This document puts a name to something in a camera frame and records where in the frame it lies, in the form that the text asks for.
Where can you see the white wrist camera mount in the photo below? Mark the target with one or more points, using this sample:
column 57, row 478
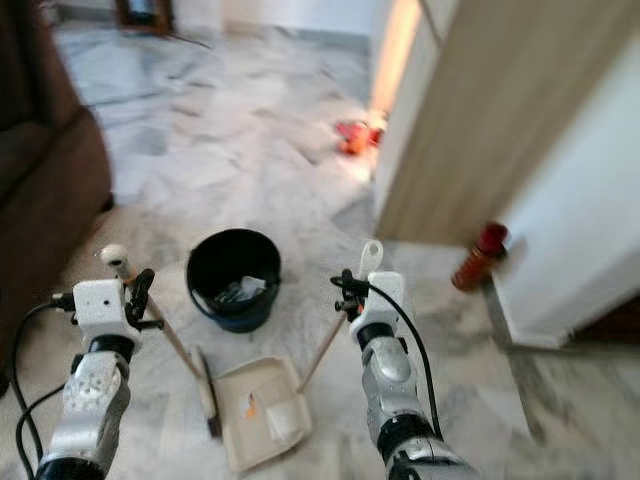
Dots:
column 100, row 308
column 380, row 302

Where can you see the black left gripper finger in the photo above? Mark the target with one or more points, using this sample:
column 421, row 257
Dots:
column 142, row 284

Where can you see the light wooden door panel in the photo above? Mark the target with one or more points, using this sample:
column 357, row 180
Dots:
column 500, row 110

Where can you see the red floor object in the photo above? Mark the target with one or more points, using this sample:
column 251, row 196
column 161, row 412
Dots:
column 357, row 135

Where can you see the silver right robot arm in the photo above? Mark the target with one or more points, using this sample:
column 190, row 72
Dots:
column 400, row 385

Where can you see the clear plastic packet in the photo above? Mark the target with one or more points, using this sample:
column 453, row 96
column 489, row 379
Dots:
column 285, row 420

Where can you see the dark wooden frame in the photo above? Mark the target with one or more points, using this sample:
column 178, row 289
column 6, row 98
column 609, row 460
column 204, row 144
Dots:
column 143, row 12

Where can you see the brown sofa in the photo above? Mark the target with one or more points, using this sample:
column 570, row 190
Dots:
column 40, row 150

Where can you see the black bucket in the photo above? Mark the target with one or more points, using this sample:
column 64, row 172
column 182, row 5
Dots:
column 230, row 255

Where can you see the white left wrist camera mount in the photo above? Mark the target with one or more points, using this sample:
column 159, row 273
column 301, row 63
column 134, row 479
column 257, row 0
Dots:
column 100, row 308

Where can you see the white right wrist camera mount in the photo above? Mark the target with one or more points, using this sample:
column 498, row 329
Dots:
column 380, row 302

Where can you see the red canister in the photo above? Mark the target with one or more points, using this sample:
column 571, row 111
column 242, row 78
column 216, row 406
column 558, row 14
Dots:
column 482, row 255

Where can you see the beige hand broom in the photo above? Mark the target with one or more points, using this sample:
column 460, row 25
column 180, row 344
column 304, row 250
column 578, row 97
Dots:
column 208, row 395

